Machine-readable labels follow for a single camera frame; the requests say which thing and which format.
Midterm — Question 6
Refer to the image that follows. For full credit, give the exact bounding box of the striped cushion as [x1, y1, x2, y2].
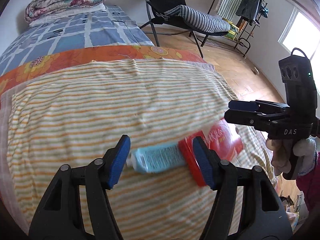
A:
[164, 5, 230, 33]

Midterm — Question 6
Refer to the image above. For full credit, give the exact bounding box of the pinkish fringed towel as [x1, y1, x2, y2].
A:
[0, 60, 216, 233]

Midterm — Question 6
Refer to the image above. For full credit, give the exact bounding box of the blue checked bed sheet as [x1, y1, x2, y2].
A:
[1, 5, 153, 75]

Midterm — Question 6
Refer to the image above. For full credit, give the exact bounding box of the right hand in glove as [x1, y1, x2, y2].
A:
[265, 135, 318, 178]

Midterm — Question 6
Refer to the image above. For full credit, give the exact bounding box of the white folded pillow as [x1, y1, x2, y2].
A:
[29, 3, 106, 27]

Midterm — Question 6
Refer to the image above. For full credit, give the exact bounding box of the black folding chair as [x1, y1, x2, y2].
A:
[141, 0, 231, 56]

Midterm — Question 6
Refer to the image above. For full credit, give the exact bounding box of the orange floral bed sheet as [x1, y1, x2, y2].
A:
[1, 46, 205, 93]

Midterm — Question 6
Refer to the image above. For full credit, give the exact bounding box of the light blue cream tube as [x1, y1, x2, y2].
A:
[126, 142, 186, 174]

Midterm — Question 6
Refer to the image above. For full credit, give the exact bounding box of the yellow green crate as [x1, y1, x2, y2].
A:
[223, 18, 239, 40]

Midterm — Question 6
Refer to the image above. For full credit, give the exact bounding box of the yellow striped towel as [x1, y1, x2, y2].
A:
[6, 58, 276, 240]

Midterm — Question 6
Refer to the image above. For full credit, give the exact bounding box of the clothes drying rack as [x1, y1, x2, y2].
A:
[234, 0, 269, 58]

